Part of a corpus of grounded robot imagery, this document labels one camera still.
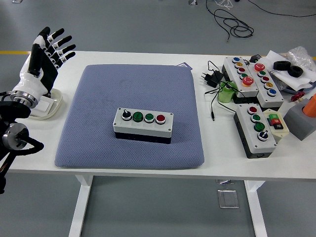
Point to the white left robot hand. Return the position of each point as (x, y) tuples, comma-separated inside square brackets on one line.
[(32, 84)]

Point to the grey four-button control box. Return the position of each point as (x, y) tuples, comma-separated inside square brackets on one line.
[(261, 146), (148, 130)]

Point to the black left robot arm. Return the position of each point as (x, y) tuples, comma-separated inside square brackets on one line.
[(14, 109)]

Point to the beige shallow tray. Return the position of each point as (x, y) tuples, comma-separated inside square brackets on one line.
[(56, 103)]

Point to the blue-grey padded mat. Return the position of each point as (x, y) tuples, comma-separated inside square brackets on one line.
[(160, 86)]

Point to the white table leg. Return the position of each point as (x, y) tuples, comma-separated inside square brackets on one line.
[(256, 209), (79, 209)]

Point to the purple-edged white card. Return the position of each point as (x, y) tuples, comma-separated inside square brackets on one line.
[(186, 65)]

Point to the small metal floor stand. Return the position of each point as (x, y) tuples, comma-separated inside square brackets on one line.
[(192, 2)]

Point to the black power adapter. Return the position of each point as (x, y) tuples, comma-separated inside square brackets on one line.
[(212, 77)]

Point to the green plastic cup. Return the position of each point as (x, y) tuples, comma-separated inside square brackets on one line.
[(225, 96)]

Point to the small black device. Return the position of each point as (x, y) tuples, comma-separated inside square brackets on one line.
[(254, 59)]

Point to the metal floor socket plate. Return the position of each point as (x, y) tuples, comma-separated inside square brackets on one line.
[(228, 199)]

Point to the white paper sheet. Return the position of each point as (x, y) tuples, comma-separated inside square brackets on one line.
[(293, 81)]

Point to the red knob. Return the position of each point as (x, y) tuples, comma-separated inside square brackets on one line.
[(297, 96)]

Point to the grey block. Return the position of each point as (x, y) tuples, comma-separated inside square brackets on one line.
[(298, 121)]

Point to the clear bubble wrap bag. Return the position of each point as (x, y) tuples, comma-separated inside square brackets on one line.
[(300, 55)]

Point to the orange cylinder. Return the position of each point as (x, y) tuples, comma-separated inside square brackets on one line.
[(311, 106)]

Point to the white wall switch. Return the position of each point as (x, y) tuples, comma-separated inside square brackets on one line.
[(45, 105)]

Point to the cream three-key switch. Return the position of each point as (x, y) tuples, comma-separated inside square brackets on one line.
[(280, 132)]

